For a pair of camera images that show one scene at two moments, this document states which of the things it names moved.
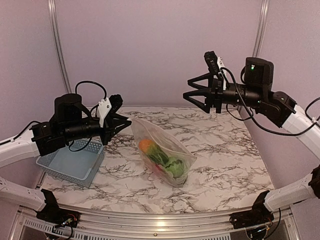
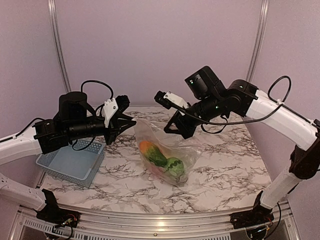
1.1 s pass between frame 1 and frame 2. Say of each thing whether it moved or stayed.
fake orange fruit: stayed
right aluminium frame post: stayed
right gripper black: moved
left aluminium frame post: stayed
